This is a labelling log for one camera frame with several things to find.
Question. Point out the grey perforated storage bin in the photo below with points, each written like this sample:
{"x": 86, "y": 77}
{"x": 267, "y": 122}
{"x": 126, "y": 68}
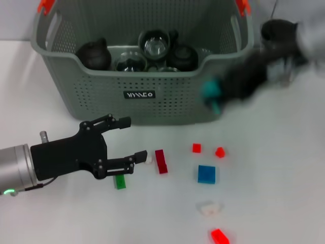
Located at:
{"x": 152, "y": 109}

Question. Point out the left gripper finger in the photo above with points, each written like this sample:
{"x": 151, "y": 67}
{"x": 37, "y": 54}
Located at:
{"x": 123, "y": 122}
{"x": 141, "y": 156}

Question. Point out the teal square brick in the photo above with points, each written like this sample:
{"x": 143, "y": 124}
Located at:
{"x": 209, "y": 89}

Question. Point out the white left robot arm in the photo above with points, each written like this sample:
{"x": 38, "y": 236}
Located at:
{"x": 12, "y": 165}

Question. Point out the white plastic brick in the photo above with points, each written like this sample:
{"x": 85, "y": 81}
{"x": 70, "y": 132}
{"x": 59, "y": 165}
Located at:
{"x": 209, "y": 208}
{"x": 149, "y": 160}

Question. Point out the translucent red long brick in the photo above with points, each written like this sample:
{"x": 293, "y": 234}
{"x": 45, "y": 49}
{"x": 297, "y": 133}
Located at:
{"x": 219, "y": 236}

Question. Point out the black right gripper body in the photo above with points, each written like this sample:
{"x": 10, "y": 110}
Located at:
{"x": 246, "y": 76}

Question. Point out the glass teapot with black lid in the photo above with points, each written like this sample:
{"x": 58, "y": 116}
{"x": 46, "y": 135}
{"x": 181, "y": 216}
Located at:
{"x": 276, "y": 30}

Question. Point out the small square red brick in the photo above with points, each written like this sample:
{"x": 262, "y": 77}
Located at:
{"x": 196, "y": 148}

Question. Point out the dark red long brick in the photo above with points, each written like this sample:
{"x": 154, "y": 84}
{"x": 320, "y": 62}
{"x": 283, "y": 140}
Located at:
{"x": 161, "y": 162}

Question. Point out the blue square brick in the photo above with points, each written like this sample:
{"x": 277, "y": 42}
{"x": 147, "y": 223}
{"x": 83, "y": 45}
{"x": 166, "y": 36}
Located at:
{"x": 206, "y": 174}

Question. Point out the black clay teapot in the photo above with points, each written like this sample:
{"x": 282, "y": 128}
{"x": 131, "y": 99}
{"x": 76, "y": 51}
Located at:
{"x": 94, "y": 57}

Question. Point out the green plastic brick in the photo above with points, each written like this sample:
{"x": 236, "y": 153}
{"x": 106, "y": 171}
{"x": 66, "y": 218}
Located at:
{"x": 120, "y": 182}

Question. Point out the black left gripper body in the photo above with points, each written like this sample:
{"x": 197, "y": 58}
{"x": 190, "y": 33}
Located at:
{"x": 68, "y": 155}

